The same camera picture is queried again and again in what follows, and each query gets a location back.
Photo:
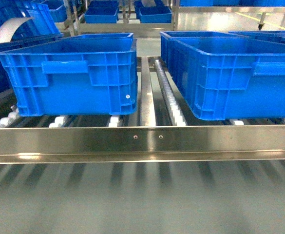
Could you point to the stainless steel shelf rack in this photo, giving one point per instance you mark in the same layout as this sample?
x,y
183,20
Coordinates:
x,y
121,138

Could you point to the steel divider bar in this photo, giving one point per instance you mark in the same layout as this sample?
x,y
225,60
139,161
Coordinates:
x,y
147,111

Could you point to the left blue plastic bin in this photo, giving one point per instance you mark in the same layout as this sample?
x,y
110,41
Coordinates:
x,y
95,76

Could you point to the blue plastic bin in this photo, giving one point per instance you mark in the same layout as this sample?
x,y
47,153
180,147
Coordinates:
x,y
95,76
230,77

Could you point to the right blue plastic bin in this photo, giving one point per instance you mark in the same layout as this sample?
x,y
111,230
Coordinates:
x,y
230,77

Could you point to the blue bin behind right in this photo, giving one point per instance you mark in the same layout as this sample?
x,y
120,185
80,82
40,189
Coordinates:
x,y
167,38

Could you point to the steel roller rail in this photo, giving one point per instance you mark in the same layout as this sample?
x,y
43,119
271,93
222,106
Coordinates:
x,y
175,113

